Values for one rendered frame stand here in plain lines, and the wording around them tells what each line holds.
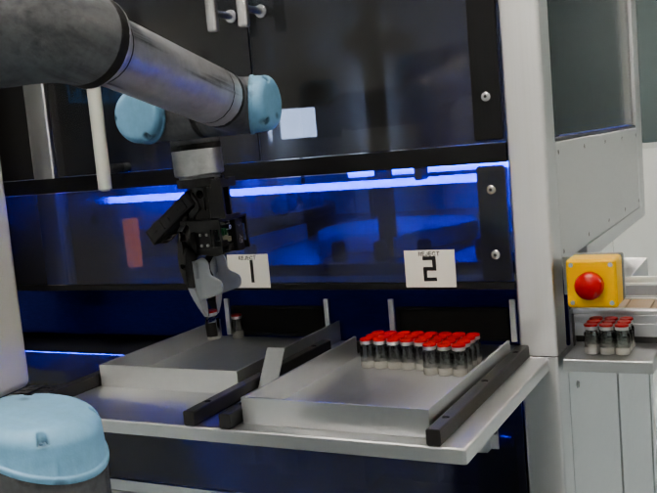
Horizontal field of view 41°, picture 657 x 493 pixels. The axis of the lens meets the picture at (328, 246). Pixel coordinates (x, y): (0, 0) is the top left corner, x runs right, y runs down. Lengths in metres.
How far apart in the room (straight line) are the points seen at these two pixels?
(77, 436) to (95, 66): 0.35
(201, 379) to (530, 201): 0.56
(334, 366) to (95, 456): 0.64
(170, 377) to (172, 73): 0.54
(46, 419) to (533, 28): 0.88
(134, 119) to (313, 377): 0.45
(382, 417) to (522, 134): 0.50
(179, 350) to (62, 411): 0.79
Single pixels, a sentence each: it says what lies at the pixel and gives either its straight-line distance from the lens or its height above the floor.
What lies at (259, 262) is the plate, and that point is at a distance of 1.56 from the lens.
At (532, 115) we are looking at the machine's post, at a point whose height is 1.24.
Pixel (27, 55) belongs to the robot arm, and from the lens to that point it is 0.88.
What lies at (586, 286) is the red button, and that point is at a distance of 1.32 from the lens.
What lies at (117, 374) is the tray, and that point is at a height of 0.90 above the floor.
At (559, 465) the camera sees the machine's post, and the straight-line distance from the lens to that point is 1.45.
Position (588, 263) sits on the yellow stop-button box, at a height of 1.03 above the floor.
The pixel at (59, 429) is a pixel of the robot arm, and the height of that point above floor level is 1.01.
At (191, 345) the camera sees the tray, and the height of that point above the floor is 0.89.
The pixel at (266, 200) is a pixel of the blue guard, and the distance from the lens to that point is 1.54.
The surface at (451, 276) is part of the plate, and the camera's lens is 1.41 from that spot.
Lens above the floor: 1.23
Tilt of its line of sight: 7 degrees down
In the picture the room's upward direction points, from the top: 5 degrees counter-clockwise
